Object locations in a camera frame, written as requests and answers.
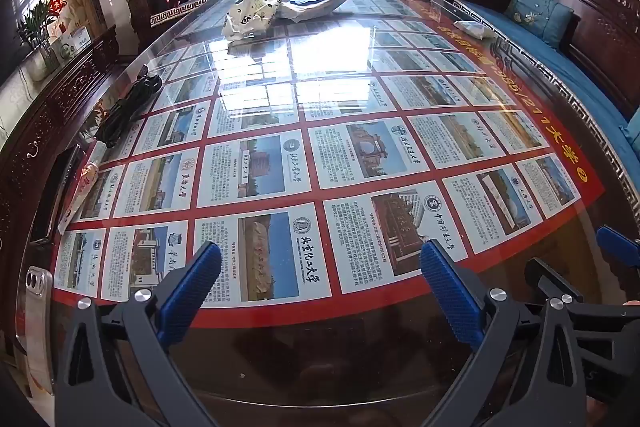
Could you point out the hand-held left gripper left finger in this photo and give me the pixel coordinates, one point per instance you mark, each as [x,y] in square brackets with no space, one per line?
[192,289]

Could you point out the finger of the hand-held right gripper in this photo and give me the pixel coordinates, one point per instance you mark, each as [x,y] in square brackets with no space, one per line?
[619,247]
[552,278]

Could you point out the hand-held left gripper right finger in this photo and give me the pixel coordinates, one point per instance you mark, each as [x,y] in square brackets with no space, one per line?
[450,302]

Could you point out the plain blue cushion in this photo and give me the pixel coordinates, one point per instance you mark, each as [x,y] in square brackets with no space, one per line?
[632,132]

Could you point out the silver smartphone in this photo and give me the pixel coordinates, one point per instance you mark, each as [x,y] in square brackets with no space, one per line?
[35,307]

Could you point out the black tablet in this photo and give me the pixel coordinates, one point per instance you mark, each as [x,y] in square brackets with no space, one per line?
[50,202]

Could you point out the blue seat mat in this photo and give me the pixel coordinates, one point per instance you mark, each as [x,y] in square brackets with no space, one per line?
[560,77]

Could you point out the red printed poster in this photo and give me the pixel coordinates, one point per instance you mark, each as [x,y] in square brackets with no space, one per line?
[350,107]

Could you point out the dark wooden sideboard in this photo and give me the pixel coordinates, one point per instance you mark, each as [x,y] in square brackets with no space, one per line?
[45,122]

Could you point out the blue floral cushion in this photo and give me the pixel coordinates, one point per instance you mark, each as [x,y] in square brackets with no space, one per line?
[539,14]

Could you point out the dark carved wooden bench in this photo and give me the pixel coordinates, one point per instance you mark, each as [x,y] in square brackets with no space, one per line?
[590,2]

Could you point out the white tissue packet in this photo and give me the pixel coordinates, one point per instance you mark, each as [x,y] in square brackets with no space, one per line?
[472,29]

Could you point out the white green cardboard box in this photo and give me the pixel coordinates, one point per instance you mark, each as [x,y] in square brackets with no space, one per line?
[71,44]

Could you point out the crumpled white printed wrapper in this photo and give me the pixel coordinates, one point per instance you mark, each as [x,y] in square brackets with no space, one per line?
[252,14]

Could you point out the green potted plant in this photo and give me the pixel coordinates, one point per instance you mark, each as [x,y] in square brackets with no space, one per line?
[37,32]

